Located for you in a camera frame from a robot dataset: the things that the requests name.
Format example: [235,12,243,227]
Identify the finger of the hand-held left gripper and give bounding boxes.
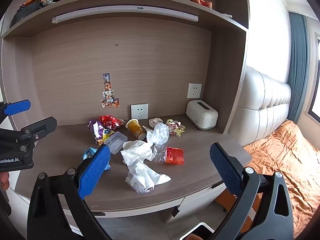
[0,99,31,117]
[0,116,57,153]

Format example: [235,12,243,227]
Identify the dark framed window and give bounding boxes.
[307,30,320,120]

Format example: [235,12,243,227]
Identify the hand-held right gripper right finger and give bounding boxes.
[209,142,294,240]

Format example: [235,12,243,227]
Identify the bed with orange cover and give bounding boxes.
[215,120,320,239]

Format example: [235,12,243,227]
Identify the crumpled red yellow wrapper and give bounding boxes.
[166,119,186,137]

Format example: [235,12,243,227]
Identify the orange paper cup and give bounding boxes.
[126,119,147,140]

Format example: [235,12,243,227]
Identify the white desk drawer cabinet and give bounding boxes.
[172,181,227,218]

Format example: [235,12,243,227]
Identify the red snack wrapper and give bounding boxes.
[99,115,125,130]

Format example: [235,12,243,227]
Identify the wood desk with shelf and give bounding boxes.
[0,0,253,225]

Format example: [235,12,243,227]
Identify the cartoon wall stickers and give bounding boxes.
[101,73,120,108]

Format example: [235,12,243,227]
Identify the cream padded headboard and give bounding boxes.
[230,66,292,147]

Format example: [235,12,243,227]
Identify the crumpled clear plastic bag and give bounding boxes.
[142,123,170,145]

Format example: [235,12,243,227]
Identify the red packet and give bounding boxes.
[152,144,185,165]

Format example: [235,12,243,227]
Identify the white waste bin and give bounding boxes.
[180,222,215,240]

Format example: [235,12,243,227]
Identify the white light bar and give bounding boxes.
[52,6,199,24]

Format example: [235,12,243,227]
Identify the blue grey curtain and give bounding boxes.
[287,12,309,124]

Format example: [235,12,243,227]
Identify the white plastic bag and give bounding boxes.
[125,161,172,194]

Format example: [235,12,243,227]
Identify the grey paper ball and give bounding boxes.
[149,117,163,128]

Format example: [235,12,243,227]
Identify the person's left hand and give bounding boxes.
[0,172,10,191]

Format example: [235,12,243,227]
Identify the white paper towel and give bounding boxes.
[121,141,154,165]

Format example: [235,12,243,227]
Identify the purple snack wrapper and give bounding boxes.
[87,120,115,145]

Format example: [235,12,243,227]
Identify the blue snack wrapper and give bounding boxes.
[83,147,112,171]

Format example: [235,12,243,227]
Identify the clear plastic container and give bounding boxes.
[104,131,128,155]

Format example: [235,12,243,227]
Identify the white wall socket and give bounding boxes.
[131,103,149,120]
[187,83,202,99]

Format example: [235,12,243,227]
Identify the black toy model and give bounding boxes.
[10,0,43,28]

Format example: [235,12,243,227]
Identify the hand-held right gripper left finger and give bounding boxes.
[27,144,113,240]

